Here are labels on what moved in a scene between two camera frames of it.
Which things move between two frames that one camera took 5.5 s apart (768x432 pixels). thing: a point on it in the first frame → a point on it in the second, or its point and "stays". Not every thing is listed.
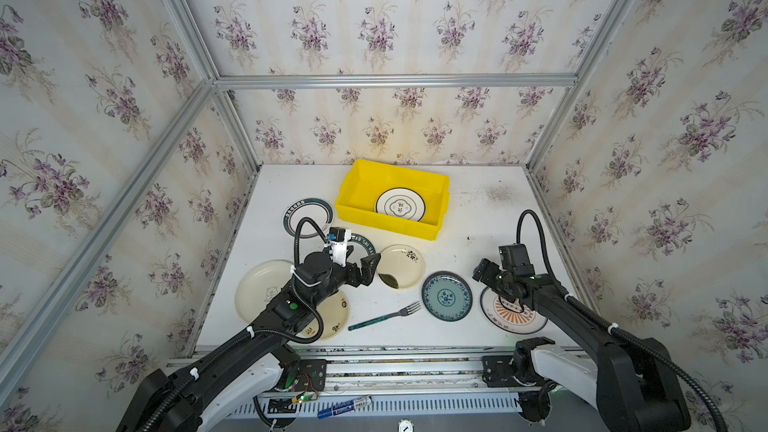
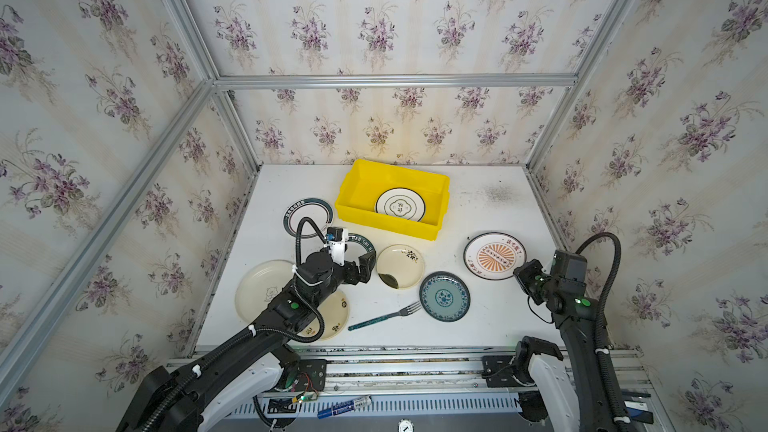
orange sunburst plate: [511, 322] → [494, 255]
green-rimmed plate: [316, 209] stays
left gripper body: [363, 270] stays
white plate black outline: [401, 202] stays
